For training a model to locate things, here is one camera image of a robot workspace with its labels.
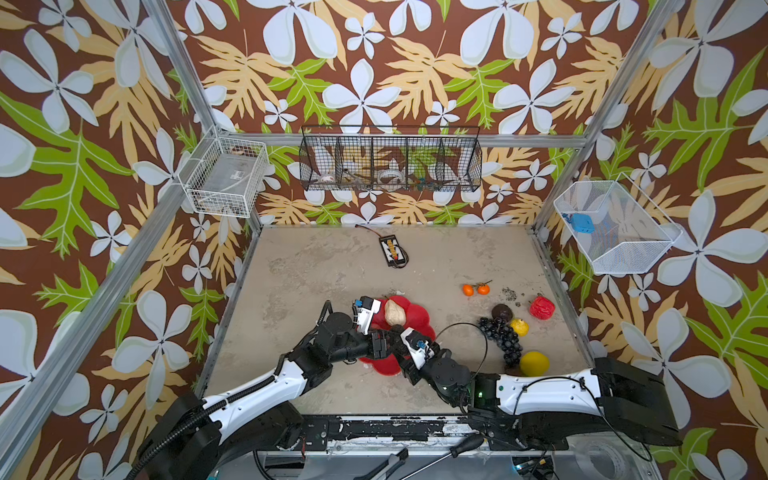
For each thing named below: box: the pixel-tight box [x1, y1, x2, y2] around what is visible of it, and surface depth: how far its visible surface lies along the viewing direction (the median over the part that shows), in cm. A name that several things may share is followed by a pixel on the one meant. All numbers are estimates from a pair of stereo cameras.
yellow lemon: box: [520, 351, 550, 377], surface depth 85 cm
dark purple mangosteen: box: [491, 303, 513, 322], surface depth 94 cm
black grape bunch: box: [478, 317, 523, 366], surface depth 89 cm
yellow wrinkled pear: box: [510, 318, 530, 337], surface depth 90 cm
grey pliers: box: [353, 447, 410, 480], surface depth 70 cm
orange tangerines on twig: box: [461, 280, 493, 297], surface depth 102 cm
